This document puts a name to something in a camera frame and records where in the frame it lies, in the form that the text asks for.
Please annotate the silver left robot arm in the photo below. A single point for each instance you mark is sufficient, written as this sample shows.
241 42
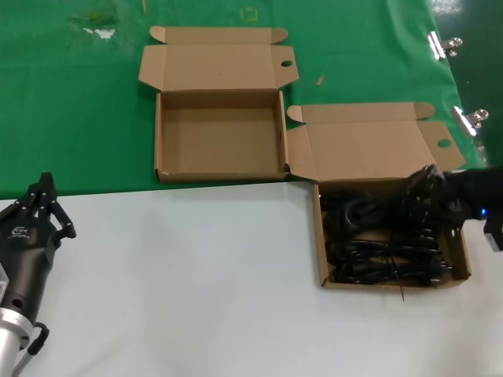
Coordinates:
9 337

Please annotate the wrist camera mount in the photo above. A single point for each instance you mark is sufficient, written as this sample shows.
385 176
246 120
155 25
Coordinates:
495 235
3 279

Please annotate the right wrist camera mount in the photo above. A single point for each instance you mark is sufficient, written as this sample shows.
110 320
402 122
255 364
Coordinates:
495 235

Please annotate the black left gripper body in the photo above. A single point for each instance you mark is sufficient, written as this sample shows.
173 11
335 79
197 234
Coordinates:
23 259

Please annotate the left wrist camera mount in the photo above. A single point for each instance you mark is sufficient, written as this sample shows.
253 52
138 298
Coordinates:
3 279

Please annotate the cardboard box with round hole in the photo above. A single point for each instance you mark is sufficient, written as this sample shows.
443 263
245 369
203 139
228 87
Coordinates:
365 145
220 133

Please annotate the thin black twist tie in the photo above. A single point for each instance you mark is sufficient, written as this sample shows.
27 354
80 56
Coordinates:
401 294

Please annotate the short wooden stick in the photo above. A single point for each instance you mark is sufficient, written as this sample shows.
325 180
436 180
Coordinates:
320 79

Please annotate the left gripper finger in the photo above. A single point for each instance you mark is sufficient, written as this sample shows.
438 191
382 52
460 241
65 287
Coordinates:
27 202
55 208

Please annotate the green table cloth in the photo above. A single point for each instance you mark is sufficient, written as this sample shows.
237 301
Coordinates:
78 118

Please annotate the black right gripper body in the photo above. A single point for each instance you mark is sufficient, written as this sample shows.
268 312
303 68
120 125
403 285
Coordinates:
479 192

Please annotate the silver binder clip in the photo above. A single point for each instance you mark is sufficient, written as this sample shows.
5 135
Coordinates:
463 119
436 45

